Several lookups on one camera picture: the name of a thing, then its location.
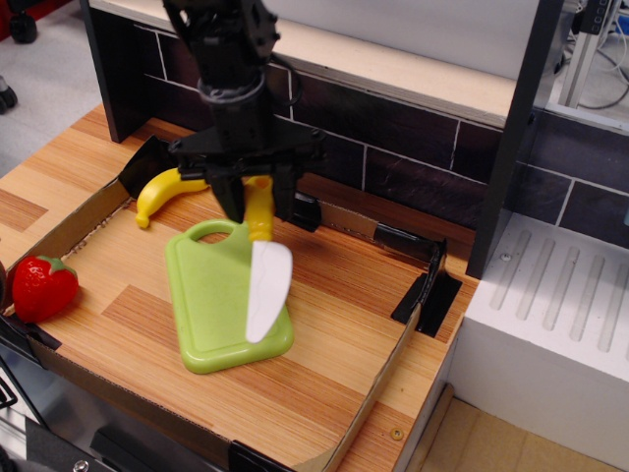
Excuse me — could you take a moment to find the aluminium frame with cables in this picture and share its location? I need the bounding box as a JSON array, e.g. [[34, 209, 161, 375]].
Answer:
[[545, 1, 628, 135]]

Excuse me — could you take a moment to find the black caster wheel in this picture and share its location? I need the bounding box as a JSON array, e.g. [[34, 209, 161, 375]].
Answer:
[[0, 76, 18, 115]]

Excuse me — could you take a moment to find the yellow toy banana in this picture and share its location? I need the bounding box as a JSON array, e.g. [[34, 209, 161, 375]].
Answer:
[[136, 168, 209, 229]]

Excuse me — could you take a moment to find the white toy sink drainboard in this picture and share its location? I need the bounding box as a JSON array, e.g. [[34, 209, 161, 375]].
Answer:
[[448, 214, 628, 470]]

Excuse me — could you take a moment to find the yellow handled white toy knife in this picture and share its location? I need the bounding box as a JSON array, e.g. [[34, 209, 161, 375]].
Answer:
[[245, 176, 293, 343]]

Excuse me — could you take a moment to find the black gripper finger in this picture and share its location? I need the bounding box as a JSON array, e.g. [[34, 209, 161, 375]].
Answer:
[[272, 162, 300, 221], [209, 176, 245, 223]]

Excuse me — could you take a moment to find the cardboard fence with black tape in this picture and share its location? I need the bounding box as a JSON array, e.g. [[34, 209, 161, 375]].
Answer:
[[0, 130, 464, 472]]

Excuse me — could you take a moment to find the red toy strawberry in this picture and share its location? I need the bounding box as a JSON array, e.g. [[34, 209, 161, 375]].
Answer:
[[12, 256, 79, 324]]

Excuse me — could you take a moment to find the brass screw in table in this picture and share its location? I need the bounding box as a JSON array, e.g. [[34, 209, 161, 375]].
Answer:
[[390, 428, 404, 441]]

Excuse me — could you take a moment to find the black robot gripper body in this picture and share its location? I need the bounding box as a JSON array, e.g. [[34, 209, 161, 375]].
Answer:
[[168, 81, 325, 189]]

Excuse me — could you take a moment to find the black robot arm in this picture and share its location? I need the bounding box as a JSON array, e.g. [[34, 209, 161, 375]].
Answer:
[[163, 1, 325, 222]]

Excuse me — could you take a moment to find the green plastic cutting board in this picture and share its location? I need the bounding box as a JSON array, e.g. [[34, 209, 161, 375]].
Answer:
[[165, 219, 294, 374]]

